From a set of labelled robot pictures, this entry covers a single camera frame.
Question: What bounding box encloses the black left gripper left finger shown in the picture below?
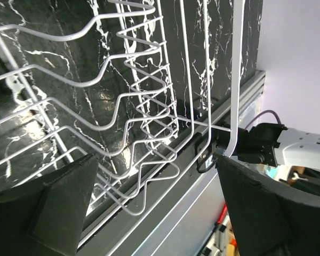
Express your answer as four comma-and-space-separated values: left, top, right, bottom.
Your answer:
0, 154, 98, 255

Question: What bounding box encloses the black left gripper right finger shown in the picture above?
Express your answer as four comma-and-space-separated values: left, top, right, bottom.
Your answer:
217, 156, 320, 255

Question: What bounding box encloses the white wire dish rack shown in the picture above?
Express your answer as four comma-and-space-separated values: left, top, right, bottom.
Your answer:
0, 0, 246, 217

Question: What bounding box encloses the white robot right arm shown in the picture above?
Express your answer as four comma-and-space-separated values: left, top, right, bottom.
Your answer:
232, 123, 320, 171

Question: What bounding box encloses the black marble pattern mat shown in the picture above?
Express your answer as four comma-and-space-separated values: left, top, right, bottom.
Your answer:
0, 0, 264, 193

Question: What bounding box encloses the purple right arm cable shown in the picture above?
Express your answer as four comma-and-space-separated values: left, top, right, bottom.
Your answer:
245, 109, 283, 131

